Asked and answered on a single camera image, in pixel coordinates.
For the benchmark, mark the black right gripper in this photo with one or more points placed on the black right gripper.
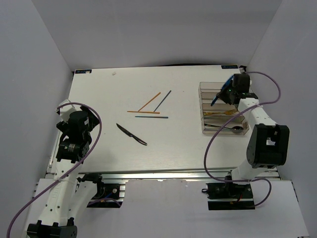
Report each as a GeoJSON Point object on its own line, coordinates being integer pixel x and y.
{"type": "Point", "coordinates": [221, 94]}

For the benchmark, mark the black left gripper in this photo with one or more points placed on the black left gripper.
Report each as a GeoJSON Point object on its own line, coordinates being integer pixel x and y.
{"type": "Point", "coordinates": [93, 121]}

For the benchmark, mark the gold fork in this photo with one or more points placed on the gold fork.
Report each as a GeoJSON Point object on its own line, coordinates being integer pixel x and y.
{"type": "Point", "coordinates": [228, 113]}

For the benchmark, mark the blue iridescent knife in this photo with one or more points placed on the blue iridescent knife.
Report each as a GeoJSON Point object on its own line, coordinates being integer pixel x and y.
{"type": "Point", "coordinates": [226, 93]}

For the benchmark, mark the black spoon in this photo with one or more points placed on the black spoon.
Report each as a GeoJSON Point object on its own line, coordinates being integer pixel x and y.
{"type": "Point", "coordinates": [235, 129]}

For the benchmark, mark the black knife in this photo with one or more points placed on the black knife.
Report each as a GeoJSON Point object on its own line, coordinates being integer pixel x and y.
{"type": "Point", "coordinates": [131, 135]}

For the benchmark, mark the dark blue chopstick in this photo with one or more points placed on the dark blue chopstick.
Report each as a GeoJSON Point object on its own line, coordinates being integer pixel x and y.
{"type": "Point", "coordinates": [162, 100]}

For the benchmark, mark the orange chopstick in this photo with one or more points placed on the orange chopstick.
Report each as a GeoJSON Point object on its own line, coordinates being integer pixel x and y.
{"type": "Point", "coordinates": [149, 101]}
{"type": "Point", "coordinates": [144, 112]}

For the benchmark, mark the teal chopstick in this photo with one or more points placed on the teal chopstick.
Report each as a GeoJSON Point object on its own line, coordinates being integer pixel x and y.
{"type": "Point", "coordinates": [153, 117]}

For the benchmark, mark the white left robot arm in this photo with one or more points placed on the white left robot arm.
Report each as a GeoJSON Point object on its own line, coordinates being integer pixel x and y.
{"type": "Point", "coordinates": [68, 196]}

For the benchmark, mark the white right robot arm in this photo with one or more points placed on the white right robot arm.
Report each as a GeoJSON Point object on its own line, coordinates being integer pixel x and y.
{"type": "Point", "coordinates": [268, 144]}

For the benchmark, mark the blue label sticker right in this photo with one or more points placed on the blue label sticker right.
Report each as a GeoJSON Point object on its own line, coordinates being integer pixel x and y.
{"type": "Point", "coordinates": [229, 67]}

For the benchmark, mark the blue label sticker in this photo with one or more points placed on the blue label sticker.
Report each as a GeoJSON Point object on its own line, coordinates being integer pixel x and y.
{"type": "Point", "coordinates": [83, 71]}
{"type": "Point", "coordinates": [229, 67]}

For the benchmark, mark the clear compartment organizer tray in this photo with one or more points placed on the clear compartment organizer tray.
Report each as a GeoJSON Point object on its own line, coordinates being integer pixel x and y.
{"type": "Point", "coordinates": [207, 91]}

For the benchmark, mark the blue label sticker left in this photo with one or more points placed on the blue label sticker left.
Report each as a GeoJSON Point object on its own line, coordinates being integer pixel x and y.
{"type": "Point", "coordinates": [83, 71]}

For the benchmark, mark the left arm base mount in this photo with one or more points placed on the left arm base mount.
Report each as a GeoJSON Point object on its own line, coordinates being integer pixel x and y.
{"type": "Point", "coordinates": [107, 195]}

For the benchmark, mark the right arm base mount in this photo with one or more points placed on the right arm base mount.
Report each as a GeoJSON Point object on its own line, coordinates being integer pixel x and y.
{"type": "Point", "coordinates": [229, 196]}

